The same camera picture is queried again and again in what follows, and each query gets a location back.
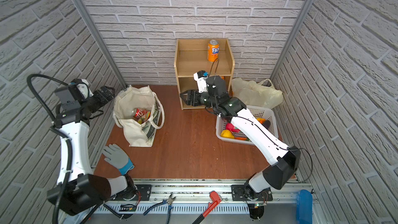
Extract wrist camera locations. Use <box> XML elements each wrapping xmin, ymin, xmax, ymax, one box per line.
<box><xmin>70</xmin><ymin>79</ymin><xmax>93</xmax><ymax>99</ymax></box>
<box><xmin>193</xmin><ymin>71</ymin><xmax>208</xmax><ymax>93</ymax></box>

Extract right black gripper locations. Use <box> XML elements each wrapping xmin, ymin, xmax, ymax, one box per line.
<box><xmin>186</xmin><ymin>90</ymin><xmax>224</xmax><ymax>112</ymax></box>

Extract wooden shelf unit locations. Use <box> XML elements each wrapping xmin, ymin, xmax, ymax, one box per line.
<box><xmin>174</xmin><ymin>38</ymin><xmax>245</xmax><ymax>117</ymax></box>

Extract white plastic basket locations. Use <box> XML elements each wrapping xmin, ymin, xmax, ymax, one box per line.
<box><xmin>216</xmin><ymin>105</ymin><xmax>279</xmax><ymax>146</ymax></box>

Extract red black clamp tool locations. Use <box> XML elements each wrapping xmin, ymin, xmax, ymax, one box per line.
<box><xmin>192</xmin><ymin>191</ymin><xmax>222</xmax><ymax>224</ymax></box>

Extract white floral canvas tote bag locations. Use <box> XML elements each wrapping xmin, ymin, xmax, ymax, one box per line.
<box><xmin>113</xmin><ymin>85</ymin><xmax>165</xmax><ymax>147</ymax></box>

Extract red cola can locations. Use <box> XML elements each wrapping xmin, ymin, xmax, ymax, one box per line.
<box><xmin>132</xmin><ymin>108</ymin><xmax>148</xmax><ymax>120</ymax></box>

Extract pink dragon fruit toy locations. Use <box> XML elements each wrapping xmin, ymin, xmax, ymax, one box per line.
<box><xmin>226</xmin><ymin>123</ymin><xmax>240</xmax><ymax>133</ymax></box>

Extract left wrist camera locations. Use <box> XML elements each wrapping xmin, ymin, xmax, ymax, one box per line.
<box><xmin>70</xmin><ymin>79</ymin><xmax>93</xmax><ymax>99</ymax></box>

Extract cream plastic grocery bag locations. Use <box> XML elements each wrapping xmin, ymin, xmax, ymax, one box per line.
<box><xmin>231</xmin><ymin>78</ymin><xmax>284</xmax><ymax>109</ymax></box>

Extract aluminium mounting rail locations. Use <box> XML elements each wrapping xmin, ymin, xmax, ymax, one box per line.
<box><xmin>96</xmin><ymin>179</ymin><xmax>318</xmax><ymax>215</ymax></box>

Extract blue plastic container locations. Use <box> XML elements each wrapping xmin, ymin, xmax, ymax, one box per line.
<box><xmin>296</xmin><ymin>190</ymin><xmax>313</xmax><ymax>224</ymax></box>

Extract purple eggplant toy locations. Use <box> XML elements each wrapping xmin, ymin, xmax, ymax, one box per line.
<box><xmin>262</xmin><ymin>120</ymin><xmax>271</xmax><ymax>130</ymax></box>

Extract grey blue work glove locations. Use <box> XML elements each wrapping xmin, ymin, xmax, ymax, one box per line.
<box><xmin>102</xmin><ymin>144</ymin><xmax>135</xmax><ymax>175</ymax></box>

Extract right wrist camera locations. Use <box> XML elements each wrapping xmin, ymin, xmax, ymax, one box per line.
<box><xmin>193</xmin><ymin>71</ymin><xmax>208</xmax><ymax>93</ymax></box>

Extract orange Fanta can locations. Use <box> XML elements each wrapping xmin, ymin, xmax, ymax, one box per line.
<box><xmin>207</xmin><ymin>39</ymin><xmax>219</xmax><ymax>62</ymax></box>

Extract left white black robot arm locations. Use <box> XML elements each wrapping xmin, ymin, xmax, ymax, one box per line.
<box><xmin>47</xmin><ymin>79</ymin><xmax>138</xmax><ymax>222</ymax></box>

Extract blue handled pliers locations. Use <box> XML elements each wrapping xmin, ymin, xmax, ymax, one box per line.
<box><xmin>142</xmin><ymin>193</ymin><xmax>177</xmax><ymax>224</ymax></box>

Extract colourful candy snack bag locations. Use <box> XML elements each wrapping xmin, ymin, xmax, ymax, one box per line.
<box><xmin>137</xmin><ymin>111</ymin><xmax>151</xmax><ymax>124</ymax></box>

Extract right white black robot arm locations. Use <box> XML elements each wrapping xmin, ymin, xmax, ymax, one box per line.
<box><xmin>180</xmin><ymin>71</ymin><xmax>301</xmax><ymax>200</ymax></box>

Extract yellow lemon toy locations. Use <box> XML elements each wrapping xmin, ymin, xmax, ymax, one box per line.
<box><xmin>220</xmin><ymin>130</ymin><xmax>235</xmax><ymax>139</ymax></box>

